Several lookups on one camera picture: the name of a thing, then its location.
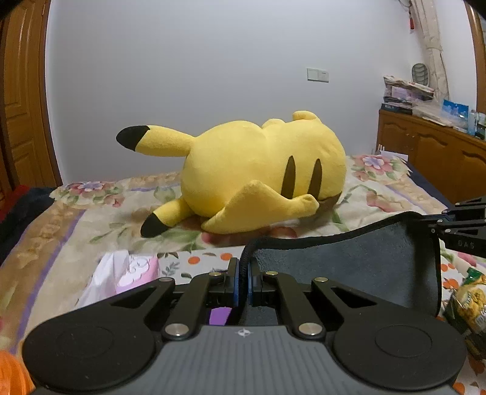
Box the white paper sheet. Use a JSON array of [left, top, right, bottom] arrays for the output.
[[375, 149, 409, 165]]

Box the blue printed box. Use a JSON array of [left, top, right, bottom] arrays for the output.
[[441, 99, 470, 132]]

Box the dark fleece blanket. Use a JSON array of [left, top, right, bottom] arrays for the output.
[[0, 185, 58, 263]]

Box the orange cloth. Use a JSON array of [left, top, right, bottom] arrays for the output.
[[0, 349, 36, 395]]

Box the floral bed blanket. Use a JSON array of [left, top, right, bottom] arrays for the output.
[[0, 154, 486, 395]]

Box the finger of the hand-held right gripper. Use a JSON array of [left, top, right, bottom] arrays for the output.
[[415, 213, 456, 240]]

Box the beige curtain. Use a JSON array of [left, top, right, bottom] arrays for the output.
[[411, 0, 451, 101]]

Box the wooden cabinet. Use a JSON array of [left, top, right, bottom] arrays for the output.
[[377, 109, 486, 206]]

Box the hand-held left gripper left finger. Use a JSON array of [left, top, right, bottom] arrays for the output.
[[110, 258, 240, 341]]

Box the pink white tissue pack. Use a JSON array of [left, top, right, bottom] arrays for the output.
[[75, 250, 160, 309]]

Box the stack of books and papers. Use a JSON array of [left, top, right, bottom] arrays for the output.
[[381, 74, 435, 115]]

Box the green yellow snack bag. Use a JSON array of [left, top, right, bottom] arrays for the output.
[[443, 266, 486, 359]]

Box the wooden door frame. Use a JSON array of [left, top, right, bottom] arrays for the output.
[[465, 0, 486, 116]]

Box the dark grey towel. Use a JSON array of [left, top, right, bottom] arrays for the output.
[[242, 211, 443, 326]]

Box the small white fan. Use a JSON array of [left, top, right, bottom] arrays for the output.
[[412, 63, 432, 86]]

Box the yellow plush toy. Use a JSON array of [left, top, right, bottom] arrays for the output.
[[116, 110, 347, 239]]

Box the wooden door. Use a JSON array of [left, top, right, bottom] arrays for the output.
[[0, 0, 63, 192]]

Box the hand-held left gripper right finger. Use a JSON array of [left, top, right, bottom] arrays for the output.
[[247, 261, 377, 339]]

